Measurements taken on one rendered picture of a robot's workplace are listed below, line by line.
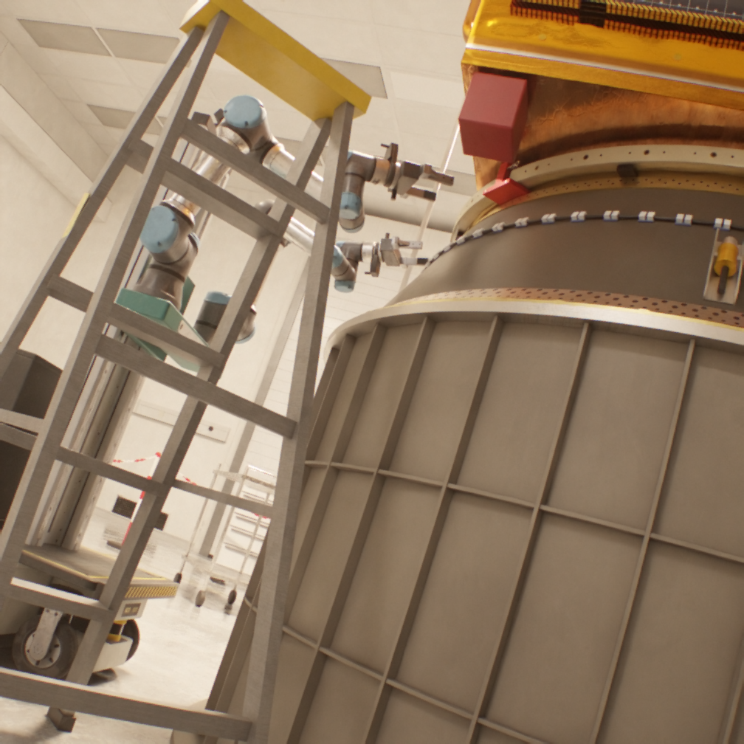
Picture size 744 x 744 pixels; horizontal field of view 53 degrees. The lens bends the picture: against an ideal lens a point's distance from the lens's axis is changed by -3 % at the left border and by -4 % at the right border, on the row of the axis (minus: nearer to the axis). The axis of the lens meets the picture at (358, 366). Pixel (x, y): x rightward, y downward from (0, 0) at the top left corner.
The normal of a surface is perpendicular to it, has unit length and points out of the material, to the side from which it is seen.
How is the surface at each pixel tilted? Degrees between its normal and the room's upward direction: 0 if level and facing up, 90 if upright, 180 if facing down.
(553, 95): 180
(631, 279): 62
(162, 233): 97
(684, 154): 90
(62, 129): 90
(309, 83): 180
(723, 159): 90
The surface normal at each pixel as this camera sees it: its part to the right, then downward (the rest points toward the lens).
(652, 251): -0.24, -0.75
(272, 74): -0.32, 0.92
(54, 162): 0.93, 0.26
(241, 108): 0.04, -0.37
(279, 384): -0.18, -0.30
